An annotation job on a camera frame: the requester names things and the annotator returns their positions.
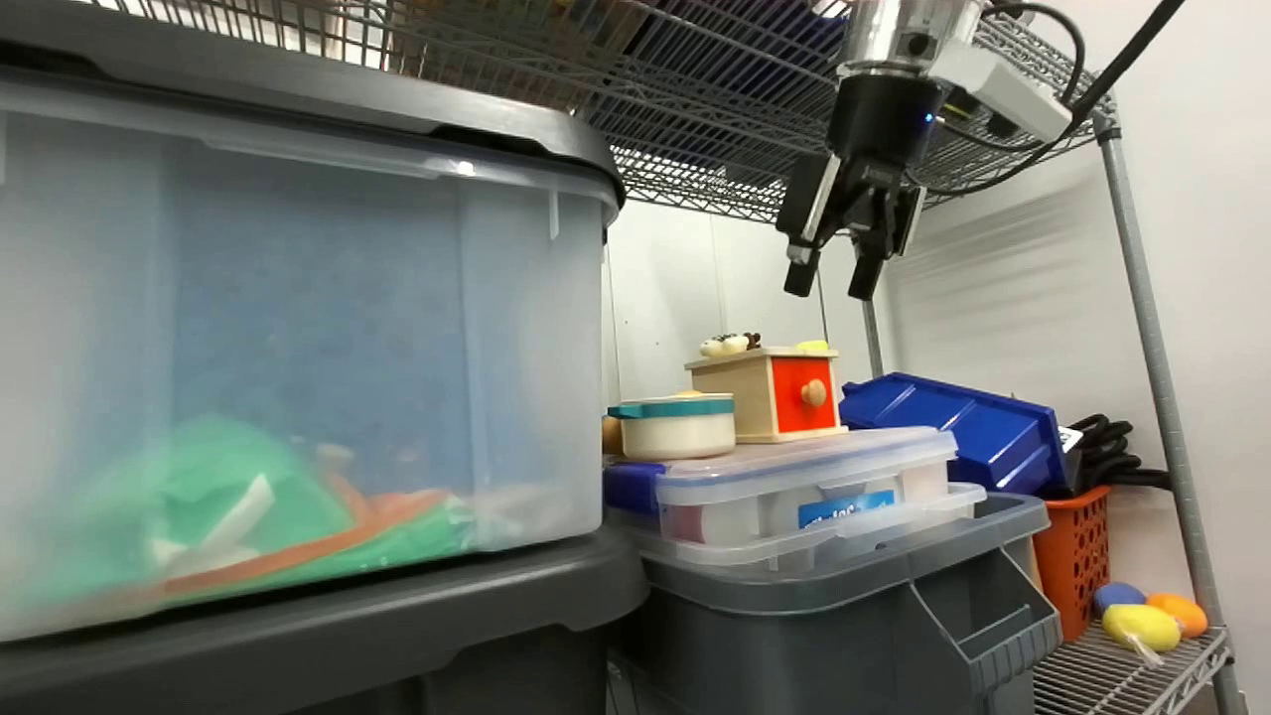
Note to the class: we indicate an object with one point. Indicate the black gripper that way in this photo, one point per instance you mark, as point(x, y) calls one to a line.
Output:
point(858, 170)

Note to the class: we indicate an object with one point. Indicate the brown bread plush toy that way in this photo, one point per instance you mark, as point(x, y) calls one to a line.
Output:
point(612, 438)

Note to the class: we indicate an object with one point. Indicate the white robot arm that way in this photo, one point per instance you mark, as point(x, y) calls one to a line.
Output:
point(901, 37)

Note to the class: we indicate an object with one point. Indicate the yellow banana toy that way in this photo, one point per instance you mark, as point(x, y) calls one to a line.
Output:
point(817, 346)

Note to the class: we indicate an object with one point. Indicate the blue plush toy on shelf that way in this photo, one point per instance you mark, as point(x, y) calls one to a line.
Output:
point(1118, 591)

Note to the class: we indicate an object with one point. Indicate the yellow plush toy on shelf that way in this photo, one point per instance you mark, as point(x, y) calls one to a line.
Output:
point(1144, 627)

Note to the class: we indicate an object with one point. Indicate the orange plush toy on shelf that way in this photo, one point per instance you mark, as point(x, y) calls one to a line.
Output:
point(1193, 621)

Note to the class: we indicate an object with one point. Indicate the red wooden drawer box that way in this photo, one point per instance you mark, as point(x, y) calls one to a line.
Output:
point(779, 393)

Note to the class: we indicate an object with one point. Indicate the white bowl teal lid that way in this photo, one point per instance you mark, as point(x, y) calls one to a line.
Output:
point(676, 427)

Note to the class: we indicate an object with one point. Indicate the clear flat plastic container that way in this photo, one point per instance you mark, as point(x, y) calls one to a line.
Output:
point(787, 497)

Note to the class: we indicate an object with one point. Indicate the blue plastic bin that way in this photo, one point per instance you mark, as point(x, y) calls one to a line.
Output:
point(1004, 442)

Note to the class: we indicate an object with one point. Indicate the orange mesh basket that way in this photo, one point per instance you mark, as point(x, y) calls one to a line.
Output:
point(1073, 556)

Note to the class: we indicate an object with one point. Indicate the grey storage bin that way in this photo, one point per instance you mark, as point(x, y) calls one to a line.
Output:
point(939, 621)

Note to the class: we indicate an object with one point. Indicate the large grey lower tote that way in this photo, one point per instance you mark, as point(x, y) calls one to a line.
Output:
point(513, 632)

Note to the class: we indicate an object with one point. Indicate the large clear storage tote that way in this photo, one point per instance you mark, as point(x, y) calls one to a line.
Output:
point(272, 319)

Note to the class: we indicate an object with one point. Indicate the wire shelf rack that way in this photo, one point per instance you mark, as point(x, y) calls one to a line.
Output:
point(705, 102)

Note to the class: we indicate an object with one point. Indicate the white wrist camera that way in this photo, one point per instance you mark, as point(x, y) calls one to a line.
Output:
point(1004, 90)

